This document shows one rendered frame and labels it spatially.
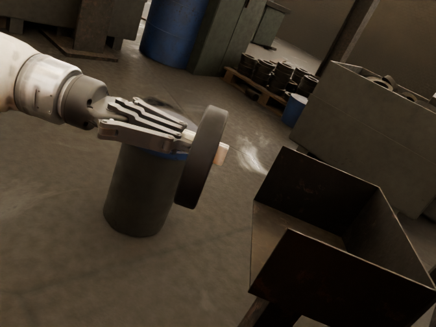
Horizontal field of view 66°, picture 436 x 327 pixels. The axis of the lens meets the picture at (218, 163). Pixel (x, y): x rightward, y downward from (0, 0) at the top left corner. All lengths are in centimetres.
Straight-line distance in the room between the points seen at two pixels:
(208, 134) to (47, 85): 22
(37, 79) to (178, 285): 92
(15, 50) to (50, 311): 77
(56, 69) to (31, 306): 77
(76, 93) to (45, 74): 5
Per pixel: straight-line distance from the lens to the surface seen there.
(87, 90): 50
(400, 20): 1052
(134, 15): 351
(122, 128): 46
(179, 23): 350
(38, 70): 53
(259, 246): 57
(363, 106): 246
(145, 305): 119
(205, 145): 43
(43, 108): 52
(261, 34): 781
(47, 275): 121
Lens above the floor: 94
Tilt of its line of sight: 27 degrees down
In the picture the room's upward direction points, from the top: 24 degrees clockwise
